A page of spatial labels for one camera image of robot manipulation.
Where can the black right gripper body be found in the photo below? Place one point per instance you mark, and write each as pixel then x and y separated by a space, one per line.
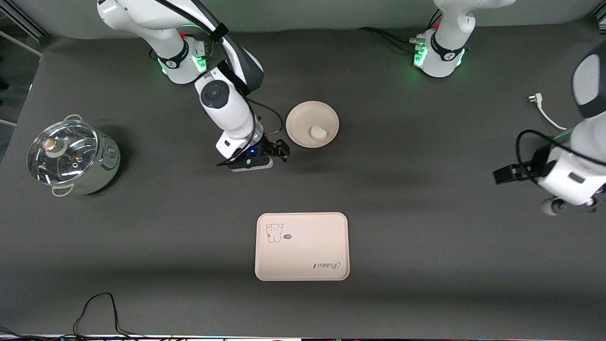
pixel 269 148

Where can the round beige plate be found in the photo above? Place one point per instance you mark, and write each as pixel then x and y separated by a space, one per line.
pixel 303 123

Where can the small white bun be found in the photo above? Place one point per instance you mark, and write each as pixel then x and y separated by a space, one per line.
pixel 318 133

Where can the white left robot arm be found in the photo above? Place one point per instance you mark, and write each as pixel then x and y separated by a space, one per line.
pixel 577 175

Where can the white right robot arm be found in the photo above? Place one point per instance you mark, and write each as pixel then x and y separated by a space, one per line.
pixel 227 109

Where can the beige rectangular rabbit tray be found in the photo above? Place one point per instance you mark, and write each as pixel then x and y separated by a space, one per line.
pixel 303 248

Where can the steel electric cooking pot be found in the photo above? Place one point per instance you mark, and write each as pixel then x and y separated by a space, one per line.
pixel 102 166

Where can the glass pot lid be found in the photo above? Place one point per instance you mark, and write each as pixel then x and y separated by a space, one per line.
pixel 61 151

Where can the aluminium frame profile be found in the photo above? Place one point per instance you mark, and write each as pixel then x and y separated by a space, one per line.
pixel 23 21

